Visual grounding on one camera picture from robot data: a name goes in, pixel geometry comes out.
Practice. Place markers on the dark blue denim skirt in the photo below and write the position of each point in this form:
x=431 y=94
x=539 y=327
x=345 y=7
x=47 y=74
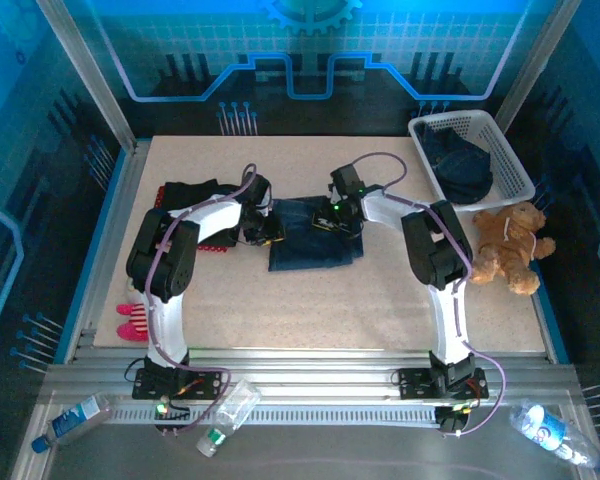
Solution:
x=305 y=255
x=460 y=172

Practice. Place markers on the red polka dot skirt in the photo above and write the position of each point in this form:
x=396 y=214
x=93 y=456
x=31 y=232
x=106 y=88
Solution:
x=212 y=248

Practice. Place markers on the black skirt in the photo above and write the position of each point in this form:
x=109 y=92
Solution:
x=190 y=192

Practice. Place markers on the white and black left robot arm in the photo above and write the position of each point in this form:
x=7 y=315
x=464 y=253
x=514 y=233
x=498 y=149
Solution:
x=167 y=320

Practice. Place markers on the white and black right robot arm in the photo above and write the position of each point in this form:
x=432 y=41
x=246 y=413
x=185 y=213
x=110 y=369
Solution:
x=447 y=320

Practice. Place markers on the pink and white plush toy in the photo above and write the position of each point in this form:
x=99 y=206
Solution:
x=132 y=327

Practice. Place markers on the brown teddy bear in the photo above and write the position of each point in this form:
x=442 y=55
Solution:
x=510 y=240

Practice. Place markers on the white plastic basket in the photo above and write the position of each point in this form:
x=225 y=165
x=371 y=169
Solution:
x=510 y=160

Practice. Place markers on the clear bottle with green cap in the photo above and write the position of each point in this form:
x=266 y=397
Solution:
x=230 y=412

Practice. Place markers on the black connector box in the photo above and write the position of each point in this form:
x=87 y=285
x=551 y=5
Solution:
x=450 y=420
x=172 y=414

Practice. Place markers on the blue capped water bottle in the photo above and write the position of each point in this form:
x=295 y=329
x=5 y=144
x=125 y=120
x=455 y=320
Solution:
x=72 y=420

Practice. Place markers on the large blue label water bottle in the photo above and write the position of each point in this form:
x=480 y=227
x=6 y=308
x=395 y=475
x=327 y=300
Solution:
x=547 y=430

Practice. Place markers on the aluminium frame rail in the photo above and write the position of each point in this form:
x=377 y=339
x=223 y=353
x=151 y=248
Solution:
x=305 y=370

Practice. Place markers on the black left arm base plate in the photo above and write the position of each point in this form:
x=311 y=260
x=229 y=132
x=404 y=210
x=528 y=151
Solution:
x=207 y=385

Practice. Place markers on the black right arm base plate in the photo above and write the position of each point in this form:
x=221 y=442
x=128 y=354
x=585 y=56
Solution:
x=412 y=382

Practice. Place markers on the aluminium frame post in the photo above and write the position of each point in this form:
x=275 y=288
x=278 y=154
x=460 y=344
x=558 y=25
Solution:
x=87 y=70
x=535 y=70

